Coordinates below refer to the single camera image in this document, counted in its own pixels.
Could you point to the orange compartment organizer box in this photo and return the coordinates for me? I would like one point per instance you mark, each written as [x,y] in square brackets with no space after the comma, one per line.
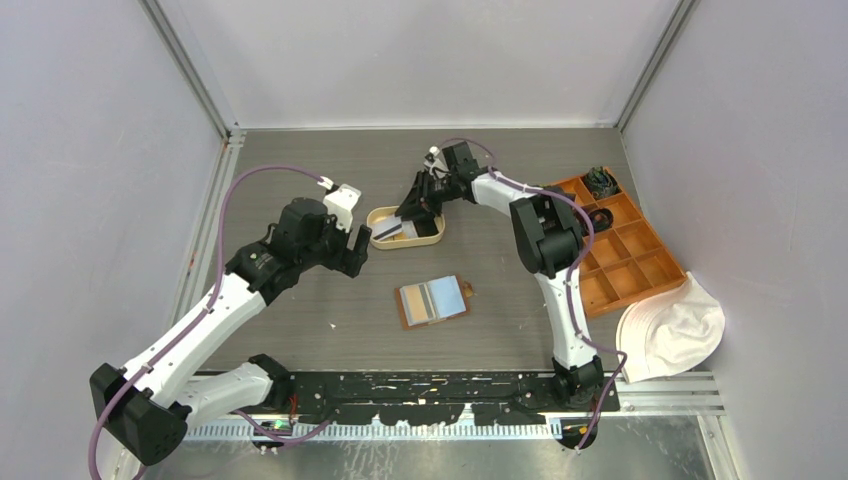
[628,262]

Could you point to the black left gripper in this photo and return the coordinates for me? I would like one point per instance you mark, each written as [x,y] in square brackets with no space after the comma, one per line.
[346,260]

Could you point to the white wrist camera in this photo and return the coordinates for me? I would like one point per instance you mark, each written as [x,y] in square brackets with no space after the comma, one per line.
[340,201]
[434,164]

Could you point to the white bucket hat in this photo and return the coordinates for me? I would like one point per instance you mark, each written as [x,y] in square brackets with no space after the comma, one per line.
[671,332]

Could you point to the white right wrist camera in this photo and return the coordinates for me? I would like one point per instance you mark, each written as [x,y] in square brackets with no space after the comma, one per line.
[434,164]

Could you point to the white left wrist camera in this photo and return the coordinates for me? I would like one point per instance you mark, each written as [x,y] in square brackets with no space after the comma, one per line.
[340,201]

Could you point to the cream oval tray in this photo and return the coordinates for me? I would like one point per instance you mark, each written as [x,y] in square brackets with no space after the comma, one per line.
[429,231]

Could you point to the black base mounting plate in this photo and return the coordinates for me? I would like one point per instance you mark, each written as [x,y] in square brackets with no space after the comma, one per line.
[421,398]

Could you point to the white cards in tray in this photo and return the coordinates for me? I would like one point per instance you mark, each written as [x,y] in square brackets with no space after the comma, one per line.
[392,226]

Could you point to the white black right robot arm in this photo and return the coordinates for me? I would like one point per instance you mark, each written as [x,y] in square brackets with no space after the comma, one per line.
[549,242]

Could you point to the brown leather card holder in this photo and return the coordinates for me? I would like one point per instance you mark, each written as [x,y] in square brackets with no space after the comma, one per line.
[450,297]

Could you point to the orange gold card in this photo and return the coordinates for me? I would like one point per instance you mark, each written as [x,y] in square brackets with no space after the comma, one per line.
[417,304]

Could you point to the dark green item bundle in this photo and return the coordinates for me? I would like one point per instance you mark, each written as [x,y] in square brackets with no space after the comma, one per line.
[600,183]

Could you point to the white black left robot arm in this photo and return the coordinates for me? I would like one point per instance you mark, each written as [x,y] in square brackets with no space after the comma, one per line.
[146,405]

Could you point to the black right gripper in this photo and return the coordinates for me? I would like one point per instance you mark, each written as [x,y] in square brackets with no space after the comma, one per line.
[418,201]

